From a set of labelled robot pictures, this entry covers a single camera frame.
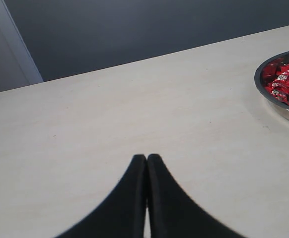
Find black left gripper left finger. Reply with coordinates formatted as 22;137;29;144
58;154;148;238

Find red candy wrapper packet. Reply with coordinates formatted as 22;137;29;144
270;88;289;103

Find red candies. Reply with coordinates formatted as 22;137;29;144
269;73;289;90

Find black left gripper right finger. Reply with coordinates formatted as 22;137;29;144
147;154;243;238

